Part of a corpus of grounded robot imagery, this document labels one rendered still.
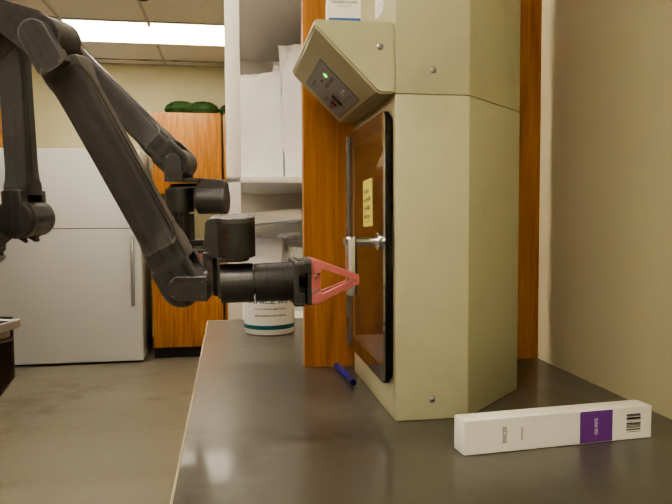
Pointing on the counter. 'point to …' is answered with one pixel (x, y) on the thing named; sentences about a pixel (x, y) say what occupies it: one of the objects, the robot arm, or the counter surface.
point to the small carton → (343, 10)
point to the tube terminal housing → (452, 205)
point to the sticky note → (367, 203)
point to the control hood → (352, 61)
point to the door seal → (391, 247)
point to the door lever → (356, 254)
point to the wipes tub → (268, 317)
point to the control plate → (331, 89)
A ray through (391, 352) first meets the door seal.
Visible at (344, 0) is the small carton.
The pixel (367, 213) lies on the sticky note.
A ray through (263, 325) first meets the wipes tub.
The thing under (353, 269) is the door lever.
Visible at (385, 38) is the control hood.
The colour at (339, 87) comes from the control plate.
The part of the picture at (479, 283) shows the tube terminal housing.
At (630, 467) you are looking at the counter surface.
